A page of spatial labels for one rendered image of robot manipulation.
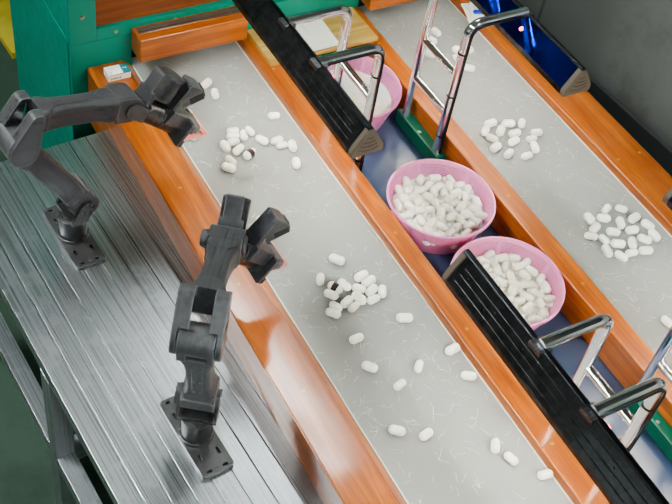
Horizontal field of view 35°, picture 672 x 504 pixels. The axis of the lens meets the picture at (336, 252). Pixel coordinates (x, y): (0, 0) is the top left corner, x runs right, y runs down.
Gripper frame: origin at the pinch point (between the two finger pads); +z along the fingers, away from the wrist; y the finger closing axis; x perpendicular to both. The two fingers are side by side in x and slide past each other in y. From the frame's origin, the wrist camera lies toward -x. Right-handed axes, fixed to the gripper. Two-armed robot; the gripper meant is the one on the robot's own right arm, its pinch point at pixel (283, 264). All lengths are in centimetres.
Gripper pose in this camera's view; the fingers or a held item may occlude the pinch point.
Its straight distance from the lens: 225.7
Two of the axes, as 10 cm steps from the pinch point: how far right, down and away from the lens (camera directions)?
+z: 5.7, 2.1, 7.9
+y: -4.8, -7.0, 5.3
